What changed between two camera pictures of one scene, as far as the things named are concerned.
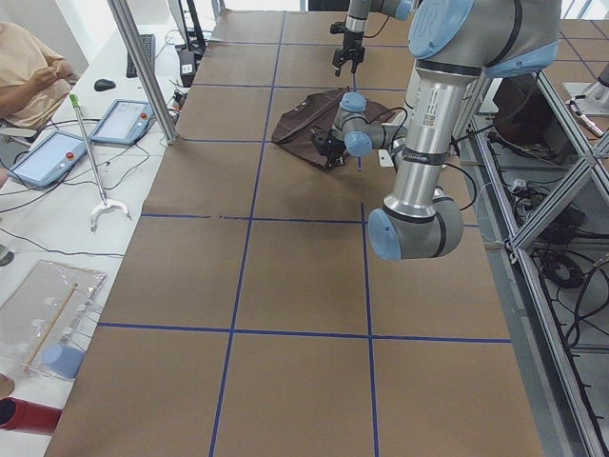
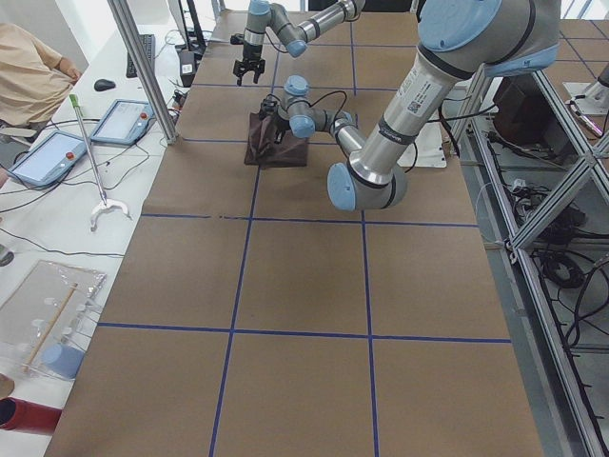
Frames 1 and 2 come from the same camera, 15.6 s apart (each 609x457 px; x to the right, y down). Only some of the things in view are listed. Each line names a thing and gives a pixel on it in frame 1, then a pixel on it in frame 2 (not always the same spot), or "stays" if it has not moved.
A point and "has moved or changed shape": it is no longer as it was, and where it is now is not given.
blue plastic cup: x=63 y=359 stays
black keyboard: x=148 y=43 stays
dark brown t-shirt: x=298 y=120 has moved or changed shape
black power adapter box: x=187 y=67 stays
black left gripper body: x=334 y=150 -> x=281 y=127
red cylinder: x=17 y=414 stays
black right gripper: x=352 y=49 -> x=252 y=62
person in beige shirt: x=33 y=81 stays
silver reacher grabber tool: x=104 y=204 stays
